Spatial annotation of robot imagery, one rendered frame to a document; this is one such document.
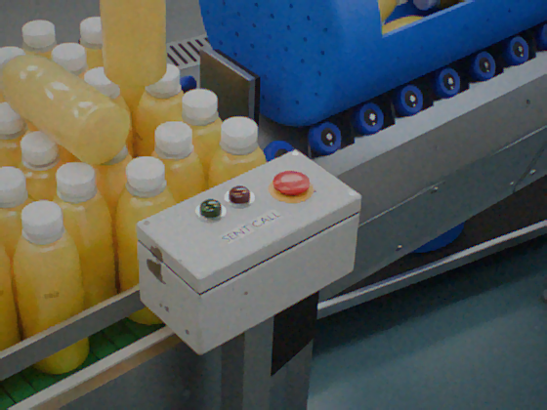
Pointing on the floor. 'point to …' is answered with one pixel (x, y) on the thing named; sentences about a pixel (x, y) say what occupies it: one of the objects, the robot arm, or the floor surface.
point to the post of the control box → (247, 368)
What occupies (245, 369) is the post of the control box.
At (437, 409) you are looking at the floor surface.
